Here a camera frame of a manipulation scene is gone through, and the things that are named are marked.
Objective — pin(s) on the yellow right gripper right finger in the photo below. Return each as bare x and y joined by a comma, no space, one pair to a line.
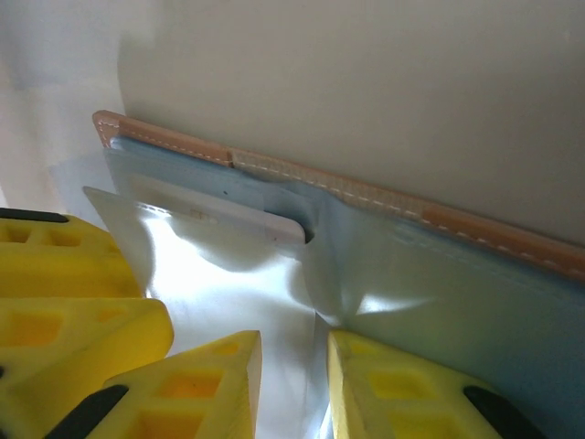
393,402

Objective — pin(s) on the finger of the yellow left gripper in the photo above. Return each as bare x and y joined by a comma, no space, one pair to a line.
82,270
114,338

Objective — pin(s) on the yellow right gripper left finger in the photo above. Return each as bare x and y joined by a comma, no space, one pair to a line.
196,398

